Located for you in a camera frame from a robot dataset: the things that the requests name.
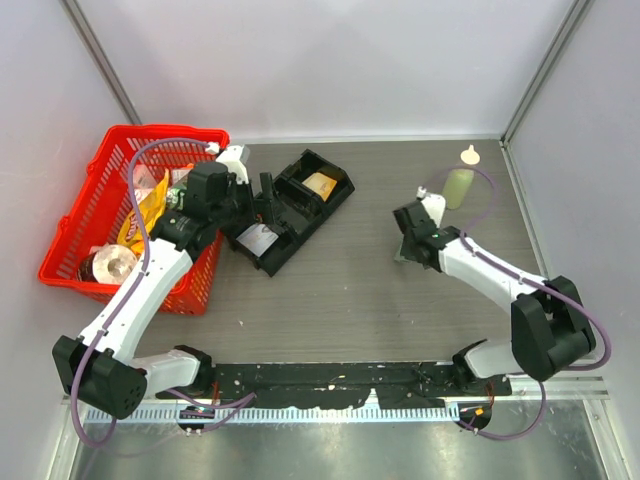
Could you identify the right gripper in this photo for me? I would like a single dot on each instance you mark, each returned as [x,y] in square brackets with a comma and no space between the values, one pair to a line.
[404,249]

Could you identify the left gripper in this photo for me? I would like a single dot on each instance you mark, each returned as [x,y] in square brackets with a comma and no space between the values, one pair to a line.
[246,189]

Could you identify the green leather card holder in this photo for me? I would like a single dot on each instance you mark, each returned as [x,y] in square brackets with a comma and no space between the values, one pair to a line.
[403,254]

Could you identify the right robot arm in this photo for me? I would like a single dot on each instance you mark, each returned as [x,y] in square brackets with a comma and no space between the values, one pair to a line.
[549,329]

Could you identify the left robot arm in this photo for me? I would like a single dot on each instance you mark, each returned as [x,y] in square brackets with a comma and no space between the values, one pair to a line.
[98,367]

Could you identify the tan card in tray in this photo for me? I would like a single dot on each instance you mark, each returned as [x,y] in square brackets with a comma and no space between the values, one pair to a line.
[320,184]

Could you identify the white card in tray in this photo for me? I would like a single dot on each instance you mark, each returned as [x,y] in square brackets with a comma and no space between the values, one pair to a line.
[258,238]

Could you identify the black plastic organizer tray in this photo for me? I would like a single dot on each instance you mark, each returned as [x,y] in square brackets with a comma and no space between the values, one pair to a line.
[299,211]

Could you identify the green squeeze bottle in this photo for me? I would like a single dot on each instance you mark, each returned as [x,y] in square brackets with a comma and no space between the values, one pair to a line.
[460,178]

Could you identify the white small packet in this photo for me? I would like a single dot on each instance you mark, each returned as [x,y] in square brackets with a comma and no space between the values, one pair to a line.
[143,177]

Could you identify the yellow snack bag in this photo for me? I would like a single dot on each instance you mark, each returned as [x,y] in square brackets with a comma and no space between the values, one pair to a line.
[152,204]

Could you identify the toilet paper roll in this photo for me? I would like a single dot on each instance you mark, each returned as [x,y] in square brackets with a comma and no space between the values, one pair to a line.
[112,264]

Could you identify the red plastic shopping basket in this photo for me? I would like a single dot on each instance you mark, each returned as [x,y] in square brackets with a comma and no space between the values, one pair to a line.
[103,203]

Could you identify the dark round can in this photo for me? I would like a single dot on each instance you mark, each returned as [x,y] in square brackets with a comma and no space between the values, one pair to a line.
[85,271]

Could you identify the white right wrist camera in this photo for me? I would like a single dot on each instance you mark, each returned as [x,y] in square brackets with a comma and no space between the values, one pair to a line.
[433,203]

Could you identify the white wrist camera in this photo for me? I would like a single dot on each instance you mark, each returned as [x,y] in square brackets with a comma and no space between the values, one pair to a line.
[235,158]
[433,203]

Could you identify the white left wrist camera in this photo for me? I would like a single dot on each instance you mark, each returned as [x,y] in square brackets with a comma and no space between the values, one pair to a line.
[235,158]

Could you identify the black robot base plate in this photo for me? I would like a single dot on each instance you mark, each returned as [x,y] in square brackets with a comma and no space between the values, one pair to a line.
[338,386]

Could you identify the aluminium front rail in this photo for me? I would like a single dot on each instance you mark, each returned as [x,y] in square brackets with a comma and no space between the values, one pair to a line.
[188,410]

